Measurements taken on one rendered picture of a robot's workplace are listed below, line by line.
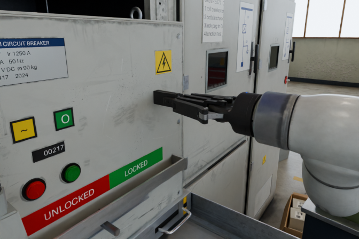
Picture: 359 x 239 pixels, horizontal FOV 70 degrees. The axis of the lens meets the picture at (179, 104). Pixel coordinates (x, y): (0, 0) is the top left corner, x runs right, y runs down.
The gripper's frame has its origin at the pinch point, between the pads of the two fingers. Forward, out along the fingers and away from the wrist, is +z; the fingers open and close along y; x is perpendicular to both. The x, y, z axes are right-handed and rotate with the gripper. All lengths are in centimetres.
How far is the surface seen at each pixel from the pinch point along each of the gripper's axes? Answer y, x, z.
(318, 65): 786, -71, 91
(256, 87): 95, -15, 15
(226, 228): 13.5, -37.8, -9.3
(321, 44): 786, -11, 92
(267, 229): 13.5, -32.5, -20.1
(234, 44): 64, 9, 15
